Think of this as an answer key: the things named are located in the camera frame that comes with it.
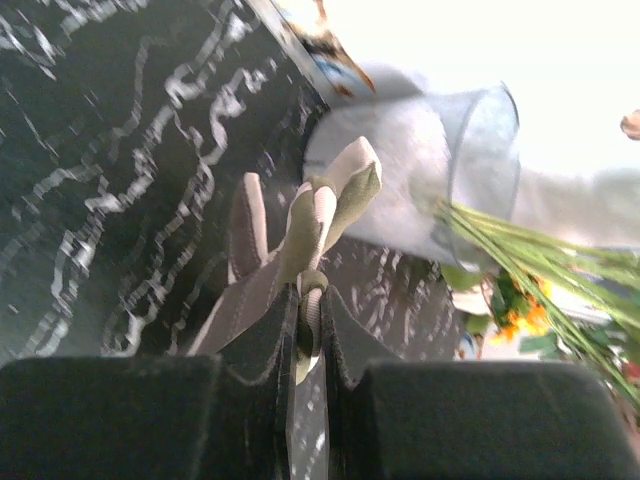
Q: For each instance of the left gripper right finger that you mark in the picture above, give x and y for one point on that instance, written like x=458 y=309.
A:
x=393 y=419

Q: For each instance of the grey bucket with gravel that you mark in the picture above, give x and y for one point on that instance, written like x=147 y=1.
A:
x=456 y=146

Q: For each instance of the white glove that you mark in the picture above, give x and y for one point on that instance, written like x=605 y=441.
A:
x=323 y=207

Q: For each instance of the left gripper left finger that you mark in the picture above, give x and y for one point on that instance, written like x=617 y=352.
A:
x=221 y=417

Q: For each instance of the artificial flower bouquet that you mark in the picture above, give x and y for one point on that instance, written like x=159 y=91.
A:
x=564 y=301

